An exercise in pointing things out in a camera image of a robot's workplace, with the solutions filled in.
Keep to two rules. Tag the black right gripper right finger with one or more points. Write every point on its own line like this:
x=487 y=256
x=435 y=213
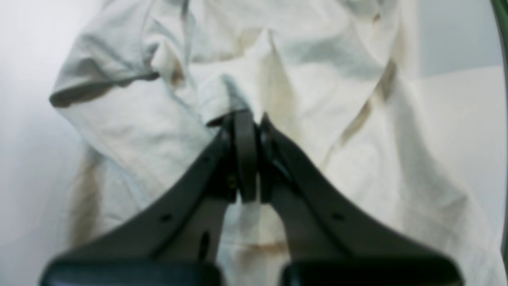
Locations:
x=333 y=242

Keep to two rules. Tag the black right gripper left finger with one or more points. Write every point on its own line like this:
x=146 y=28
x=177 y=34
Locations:
x=174 y=241

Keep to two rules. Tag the white t-shirt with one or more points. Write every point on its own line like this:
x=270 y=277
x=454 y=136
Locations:
x=144 y=78

